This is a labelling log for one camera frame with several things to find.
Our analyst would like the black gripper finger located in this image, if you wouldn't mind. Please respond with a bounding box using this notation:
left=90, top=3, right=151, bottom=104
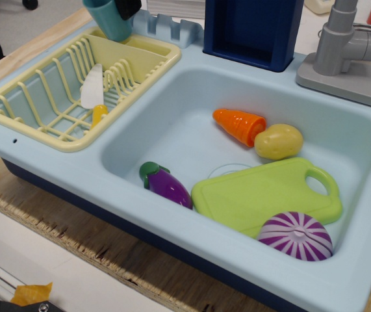
left=114, top=0, right=142, bottom=20

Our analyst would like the teal plastic cup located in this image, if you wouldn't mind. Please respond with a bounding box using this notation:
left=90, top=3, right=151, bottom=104
left=82, top=0, right=132, bottom=42

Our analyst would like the yellow plastic drying rack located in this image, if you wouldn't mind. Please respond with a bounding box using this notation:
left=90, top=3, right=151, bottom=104
left=0, top=27, right=181, bottom=152

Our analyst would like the light blue toy sink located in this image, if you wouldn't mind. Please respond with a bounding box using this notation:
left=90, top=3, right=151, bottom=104
left=0, top=23, right=371, bottom=311

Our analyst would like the dark blue plastic box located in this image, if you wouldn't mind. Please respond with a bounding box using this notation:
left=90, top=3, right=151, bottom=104
left=203, top=0, right=304, bottom=72

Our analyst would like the orange toy carrot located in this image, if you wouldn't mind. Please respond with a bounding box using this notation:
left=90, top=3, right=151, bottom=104
left=212, top=109, right=267, bottom=148

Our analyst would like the purple toy eggplant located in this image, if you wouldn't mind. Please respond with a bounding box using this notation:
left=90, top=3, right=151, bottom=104
left=139, top=161, right=193, bottom=209

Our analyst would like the yellow toy potato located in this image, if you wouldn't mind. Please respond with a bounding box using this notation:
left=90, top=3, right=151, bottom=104
left=254, top=123, right=303, bottom=161

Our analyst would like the grey toy faucet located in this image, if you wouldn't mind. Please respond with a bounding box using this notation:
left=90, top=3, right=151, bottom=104
left=296, top=0, right=371, bottom=106

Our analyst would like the green toy cutting board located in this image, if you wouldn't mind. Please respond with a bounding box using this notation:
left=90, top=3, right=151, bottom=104
left=191, top=157, right=342, bottom=238

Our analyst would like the purple striped toy onion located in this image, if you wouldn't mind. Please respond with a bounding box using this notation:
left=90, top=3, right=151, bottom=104
left=257, top=212, right=333, bottom=261

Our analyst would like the yellow tape piece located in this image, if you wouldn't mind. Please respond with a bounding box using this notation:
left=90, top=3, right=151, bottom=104
left=10, top=282, right=53, bottom=307

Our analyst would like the white toy knife yellow handle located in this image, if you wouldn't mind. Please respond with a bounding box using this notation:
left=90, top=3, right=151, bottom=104
left=80, top=64, right=108, bottom=129

